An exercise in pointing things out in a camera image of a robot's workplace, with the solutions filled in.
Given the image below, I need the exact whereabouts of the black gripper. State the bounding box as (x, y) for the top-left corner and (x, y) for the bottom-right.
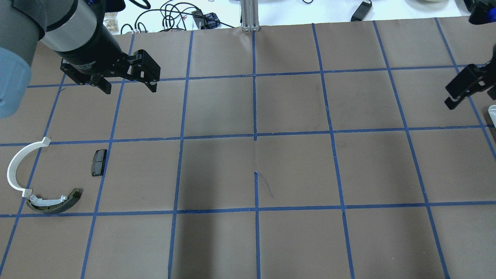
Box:
(60, 27), (161, 94)
(444, 64), (496, 110)

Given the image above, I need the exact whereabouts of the silver ribbed metal tray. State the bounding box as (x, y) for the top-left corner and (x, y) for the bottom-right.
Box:
(487, 105), (496, 127)

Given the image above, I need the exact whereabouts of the black brake pad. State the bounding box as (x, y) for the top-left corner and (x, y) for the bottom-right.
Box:
(91, 149), (107, 177)

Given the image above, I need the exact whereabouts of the black power brick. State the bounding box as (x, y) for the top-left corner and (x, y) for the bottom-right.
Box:
(350, 0), (373, 22)

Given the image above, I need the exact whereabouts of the white curved plastic part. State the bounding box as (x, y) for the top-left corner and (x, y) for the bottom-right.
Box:
(7, 137), (51, 200)

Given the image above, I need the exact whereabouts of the black cable bundle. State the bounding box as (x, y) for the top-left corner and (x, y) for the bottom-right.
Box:
(121, 0), (237, 34)

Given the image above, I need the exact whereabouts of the aluminium frame post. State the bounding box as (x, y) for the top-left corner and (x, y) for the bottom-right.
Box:
(240, 0), (260, 32)

